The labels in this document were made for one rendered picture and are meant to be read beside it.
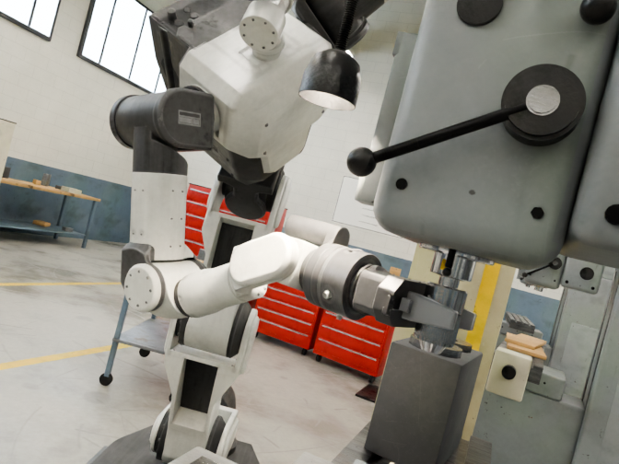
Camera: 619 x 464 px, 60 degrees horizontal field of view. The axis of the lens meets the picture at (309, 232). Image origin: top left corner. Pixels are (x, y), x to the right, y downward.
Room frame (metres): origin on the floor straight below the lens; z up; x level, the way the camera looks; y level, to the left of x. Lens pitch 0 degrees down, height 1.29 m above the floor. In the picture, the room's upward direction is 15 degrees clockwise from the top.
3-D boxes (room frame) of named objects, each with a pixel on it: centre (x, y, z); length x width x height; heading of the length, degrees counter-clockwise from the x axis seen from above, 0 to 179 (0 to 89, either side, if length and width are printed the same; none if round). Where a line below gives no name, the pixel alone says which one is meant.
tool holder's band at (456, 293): (0.61, -0.17, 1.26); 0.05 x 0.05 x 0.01
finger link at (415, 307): (0.59, -0.15, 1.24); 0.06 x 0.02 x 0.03; 50
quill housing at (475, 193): (0.61, -0.17, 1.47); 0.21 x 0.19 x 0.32; 159
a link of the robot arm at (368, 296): (0.67, -0.10, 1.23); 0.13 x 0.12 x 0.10; 140
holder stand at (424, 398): (0.96, -0.28, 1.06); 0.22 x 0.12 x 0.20; 153
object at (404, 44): (0.65, -0.07, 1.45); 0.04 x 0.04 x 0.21; 69
